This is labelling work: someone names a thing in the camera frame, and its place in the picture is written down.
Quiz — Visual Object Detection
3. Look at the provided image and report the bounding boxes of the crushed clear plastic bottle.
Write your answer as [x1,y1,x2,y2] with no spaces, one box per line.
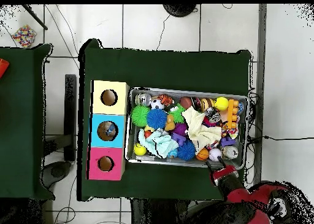
[104,125,117,139]

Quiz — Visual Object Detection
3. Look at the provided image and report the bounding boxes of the clear mesh bin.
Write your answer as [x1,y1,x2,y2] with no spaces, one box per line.
[125,86,248,171]

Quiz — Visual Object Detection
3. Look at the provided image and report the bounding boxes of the wooden box with three holes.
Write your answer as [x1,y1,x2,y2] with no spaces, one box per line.
[88,80,131,182]

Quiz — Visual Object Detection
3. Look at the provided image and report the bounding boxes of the small blue spiky ball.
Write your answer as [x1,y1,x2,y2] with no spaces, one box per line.
[176,140,197,161]

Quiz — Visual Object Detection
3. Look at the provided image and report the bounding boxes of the cream knitted cloth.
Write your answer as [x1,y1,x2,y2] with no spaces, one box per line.
[182,106,223,153]

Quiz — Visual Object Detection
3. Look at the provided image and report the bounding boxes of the orange toy brick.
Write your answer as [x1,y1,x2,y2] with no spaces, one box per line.
[226,99,241,130]

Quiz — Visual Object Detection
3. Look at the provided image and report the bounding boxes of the mint green cloth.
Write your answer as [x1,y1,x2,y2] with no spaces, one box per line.
[138,129,180,159]

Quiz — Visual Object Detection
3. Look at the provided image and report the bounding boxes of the yellow tennis ball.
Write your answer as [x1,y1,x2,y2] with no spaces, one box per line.
[214,96,229,112]

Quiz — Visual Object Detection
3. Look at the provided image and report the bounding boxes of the green furry googly-eyed toy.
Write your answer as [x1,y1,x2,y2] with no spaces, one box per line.
[169,105,186,124]

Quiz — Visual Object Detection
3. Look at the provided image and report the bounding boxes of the large blue spiky ball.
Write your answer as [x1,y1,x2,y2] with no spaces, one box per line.
[147,108,168,130]

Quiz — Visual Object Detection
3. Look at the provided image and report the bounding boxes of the yellow smiley ball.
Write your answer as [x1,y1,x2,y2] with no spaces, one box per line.
[133,143,148,156]

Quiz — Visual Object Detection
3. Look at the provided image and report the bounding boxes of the small soccer ball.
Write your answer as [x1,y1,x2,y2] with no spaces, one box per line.
[150,98,165,111]

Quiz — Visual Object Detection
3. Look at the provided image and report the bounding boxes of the green spiky ball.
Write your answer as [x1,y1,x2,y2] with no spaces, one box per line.
[131,105,151,128]

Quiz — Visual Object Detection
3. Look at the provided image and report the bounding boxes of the grey metal strip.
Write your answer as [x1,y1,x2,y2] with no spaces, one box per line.
[252,4,268,185]

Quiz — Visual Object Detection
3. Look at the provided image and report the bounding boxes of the black round base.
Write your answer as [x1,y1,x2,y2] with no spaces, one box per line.
[163,4,197,18]

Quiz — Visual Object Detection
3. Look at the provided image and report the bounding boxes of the dark green side table cloth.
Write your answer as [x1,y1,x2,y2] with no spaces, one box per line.
[0,44,54,201]

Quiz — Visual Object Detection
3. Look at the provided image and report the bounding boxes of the colourful patterned packet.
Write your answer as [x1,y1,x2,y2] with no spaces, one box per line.
[10,25,37,49]

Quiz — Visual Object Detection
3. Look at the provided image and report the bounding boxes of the black rod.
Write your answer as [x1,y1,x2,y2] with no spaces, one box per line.
[21,4,48,31]

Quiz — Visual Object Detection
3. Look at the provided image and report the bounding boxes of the small red object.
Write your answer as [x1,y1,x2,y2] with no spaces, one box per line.
[0,58,10,79]

